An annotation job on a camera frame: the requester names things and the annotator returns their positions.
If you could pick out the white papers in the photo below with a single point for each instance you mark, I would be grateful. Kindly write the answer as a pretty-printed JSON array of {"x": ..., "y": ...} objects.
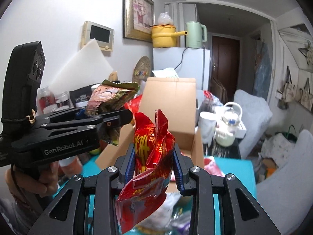
[{"x": 165, "y": 73}]

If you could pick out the person's left forearm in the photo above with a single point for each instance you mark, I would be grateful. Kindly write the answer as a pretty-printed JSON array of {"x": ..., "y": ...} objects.
[{"x": 14, "y": 213}]

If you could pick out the grey quilted cushion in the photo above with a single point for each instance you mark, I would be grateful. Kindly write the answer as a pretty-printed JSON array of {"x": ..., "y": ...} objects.
[{"x": 254, "y": 117}]

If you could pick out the white tray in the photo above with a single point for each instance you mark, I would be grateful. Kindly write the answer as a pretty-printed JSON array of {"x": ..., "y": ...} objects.
[{"x": 242, "y": 128}]

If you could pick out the gold framed picture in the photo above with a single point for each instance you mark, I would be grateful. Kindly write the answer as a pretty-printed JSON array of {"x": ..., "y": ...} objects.
[{"x": 138, "y": 12}]

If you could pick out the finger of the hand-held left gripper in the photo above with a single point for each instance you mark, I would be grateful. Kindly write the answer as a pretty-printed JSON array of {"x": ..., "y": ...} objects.
[
  {"x": 115, "y": 120},
  {"x": 61, "y": 116}
]

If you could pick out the green electric kettle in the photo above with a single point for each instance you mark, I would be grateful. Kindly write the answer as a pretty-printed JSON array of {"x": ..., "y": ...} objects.
[{"x": 195, "y": 34}]

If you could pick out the brown cardboard box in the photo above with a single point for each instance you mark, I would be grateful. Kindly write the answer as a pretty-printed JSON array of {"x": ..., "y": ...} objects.
[{"x": 168, "y": 98}]

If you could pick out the clear jar dark contents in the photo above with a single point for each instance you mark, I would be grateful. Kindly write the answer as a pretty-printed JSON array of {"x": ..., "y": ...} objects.
[{"x": 62, "y": 101}]

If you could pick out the grey cushioned chair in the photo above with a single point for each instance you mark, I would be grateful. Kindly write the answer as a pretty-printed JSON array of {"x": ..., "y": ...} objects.
[{"x": 288, "y": 191}]

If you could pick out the dark plastic bag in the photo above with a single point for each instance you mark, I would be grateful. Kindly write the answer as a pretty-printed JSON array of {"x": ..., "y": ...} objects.
[{"x": 211, "y": 104}]

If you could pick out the blue canvas painting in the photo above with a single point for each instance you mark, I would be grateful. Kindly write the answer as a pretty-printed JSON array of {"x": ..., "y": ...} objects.
[{"x": 262, "y": 71}]

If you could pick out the white foam board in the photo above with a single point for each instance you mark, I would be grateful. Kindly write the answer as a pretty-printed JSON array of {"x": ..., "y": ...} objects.
[{"x": 83, "y": 63}]

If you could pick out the purple silver snack packet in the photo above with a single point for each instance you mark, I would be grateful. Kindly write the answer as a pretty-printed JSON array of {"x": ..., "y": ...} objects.
[{"x": 182, "y": 222}]

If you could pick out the black side table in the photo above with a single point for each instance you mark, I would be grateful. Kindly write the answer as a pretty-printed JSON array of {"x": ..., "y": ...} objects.
[{"x": 226, "y": 150}]

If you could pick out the canvas tote bag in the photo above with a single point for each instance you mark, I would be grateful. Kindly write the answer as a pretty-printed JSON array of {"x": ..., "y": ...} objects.
[
  {"x": 287, "y": 90},
  {"x": 304, "y": 96}
]

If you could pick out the green basket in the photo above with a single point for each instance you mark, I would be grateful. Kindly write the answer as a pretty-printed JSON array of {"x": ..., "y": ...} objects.
[{"x": 294, "y": 133}]

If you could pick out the orange packet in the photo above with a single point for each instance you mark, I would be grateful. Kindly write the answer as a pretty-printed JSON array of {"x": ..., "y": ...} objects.
[{"x": 270, "y": 171}]

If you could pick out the white teapot shaped bottle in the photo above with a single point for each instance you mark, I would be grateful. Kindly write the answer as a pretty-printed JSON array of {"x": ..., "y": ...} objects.
[{"x": 228, "y": 127}]

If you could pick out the white cup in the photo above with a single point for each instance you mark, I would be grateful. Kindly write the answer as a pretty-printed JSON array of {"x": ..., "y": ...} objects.
[{"x": 206, "y": 127}]

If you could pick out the white snack packet grey print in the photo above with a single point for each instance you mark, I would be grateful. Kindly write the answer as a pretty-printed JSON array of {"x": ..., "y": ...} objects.
[{"x": 171, "y": 200}]

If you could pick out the red snack bag yellow print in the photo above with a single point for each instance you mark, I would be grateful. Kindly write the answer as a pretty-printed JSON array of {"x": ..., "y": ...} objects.
[{"x": 151, "y": 156}]

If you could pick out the green citrus fruit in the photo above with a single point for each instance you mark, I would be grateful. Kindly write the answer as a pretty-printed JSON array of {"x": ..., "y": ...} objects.
[{"x": 94, "y": 151}]

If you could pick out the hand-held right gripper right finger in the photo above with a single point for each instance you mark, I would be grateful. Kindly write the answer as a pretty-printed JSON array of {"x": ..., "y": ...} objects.
[{"x": 178, "y": 173}]

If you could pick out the woven round trivet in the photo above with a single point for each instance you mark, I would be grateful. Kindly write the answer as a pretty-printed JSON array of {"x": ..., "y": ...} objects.
[{"x": 142, "y": 68}]

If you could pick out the white floral cloth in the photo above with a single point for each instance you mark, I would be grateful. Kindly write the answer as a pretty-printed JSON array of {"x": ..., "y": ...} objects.
[{"x": 278, "y": 146}]

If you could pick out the white fridge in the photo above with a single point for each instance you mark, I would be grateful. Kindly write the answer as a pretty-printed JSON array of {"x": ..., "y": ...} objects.
[{"x": 193, "y": 66}]

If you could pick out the clear plastic bag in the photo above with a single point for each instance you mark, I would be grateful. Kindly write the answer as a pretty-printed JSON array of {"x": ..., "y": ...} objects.
[{"x": 164, "y": 19}]

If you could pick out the red patterned packet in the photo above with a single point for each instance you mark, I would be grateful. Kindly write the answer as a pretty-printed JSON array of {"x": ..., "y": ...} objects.
[{"x": 212, "y": 166}]

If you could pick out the plastic jar red contents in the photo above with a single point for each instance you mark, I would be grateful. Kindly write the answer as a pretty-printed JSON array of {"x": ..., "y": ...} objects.
[{"x": 47, "y": 101}]

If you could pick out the dark wooden door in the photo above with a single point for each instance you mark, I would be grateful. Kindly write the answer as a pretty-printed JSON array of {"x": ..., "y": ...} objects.
[{"x": 225, "y": 63}]

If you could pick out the person's left hand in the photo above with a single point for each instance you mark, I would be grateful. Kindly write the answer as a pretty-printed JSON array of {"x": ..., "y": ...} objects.
[{"x": 49, "y": 178}]

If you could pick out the brown gold snack bag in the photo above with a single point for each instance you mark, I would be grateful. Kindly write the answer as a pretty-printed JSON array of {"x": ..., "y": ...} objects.
[{"x": 107, "y": 98}]

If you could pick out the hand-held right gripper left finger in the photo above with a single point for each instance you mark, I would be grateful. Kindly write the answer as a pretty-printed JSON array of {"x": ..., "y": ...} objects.
[{"x": 129, "y": 169}]

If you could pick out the black snack bag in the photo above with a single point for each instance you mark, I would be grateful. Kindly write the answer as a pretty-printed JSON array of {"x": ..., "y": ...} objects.
[{"x": 79, "y": 98}]

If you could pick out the cream wall intercom panel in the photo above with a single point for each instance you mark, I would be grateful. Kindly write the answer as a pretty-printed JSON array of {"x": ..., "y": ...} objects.
[{"x": 97, "y": 35}]

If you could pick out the red plastic bag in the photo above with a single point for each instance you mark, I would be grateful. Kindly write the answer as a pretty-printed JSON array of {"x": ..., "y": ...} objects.
[{"x": 133, "y": 105}]

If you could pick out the yellow pot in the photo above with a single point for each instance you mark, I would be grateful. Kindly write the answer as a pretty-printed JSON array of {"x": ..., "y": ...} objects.
[{"x": 163, "y": 36}]

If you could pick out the star wall decoration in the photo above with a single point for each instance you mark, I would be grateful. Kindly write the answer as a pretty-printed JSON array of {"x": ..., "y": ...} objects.
[{"x": 307, "y": 53}]

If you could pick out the teal table mat black letters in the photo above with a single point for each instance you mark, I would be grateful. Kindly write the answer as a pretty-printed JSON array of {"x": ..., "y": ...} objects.
[{"x": 234, "y": 176}]

